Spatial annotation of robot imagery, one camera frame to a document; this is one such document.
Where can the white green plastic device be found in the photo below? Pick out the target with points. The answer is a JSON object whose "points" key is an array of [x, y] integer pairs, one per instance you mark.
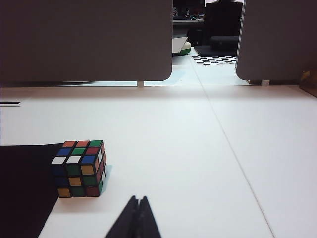
{"points": [[180, 45]]}

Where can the multicolour puzzle cube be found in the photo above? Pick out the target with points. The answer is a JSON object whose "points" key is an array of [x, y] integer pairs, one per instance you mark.
{"points": [[79, 171]]}

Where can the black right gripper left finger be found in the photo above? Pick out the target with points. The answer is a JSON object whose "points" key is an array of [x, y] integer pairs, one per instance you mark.
{"points": [[123, 223]]}

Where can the black white checkerboard sheet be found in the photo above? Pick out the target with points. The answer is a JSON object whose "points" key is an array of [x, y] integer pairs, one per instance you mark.
{"points": [[215, 60]]}

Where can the divider panel foot clip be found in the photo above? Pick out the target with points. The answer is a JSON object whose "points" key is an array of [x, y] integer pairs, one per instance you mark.
{"points": [[140, 84], [265, 82]]}

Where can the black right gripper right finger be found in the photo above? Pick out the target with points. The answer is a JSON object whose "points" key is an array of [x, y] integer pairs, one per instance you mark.
{"points": [[146, 220]]}

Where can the wide grey divider panel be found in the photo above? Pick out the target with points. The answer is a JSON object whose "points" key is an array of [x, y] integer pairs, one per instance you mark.
{"points": [[84, 39]]}

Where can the black office chair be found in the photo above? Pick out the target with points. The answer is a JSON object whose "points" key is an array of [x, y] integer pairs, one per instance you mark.
{"points": [[223, 17]]}

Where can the black mouse pad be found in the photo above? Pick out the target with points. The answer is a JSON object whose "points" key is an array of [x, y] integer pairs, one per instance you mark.
{"points": [[22, 186]]}

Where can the narrow grey divider panel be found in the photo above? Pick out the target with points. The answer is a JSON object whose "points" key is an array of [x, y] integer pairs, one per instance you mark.
{"points": [[277, 39]]}

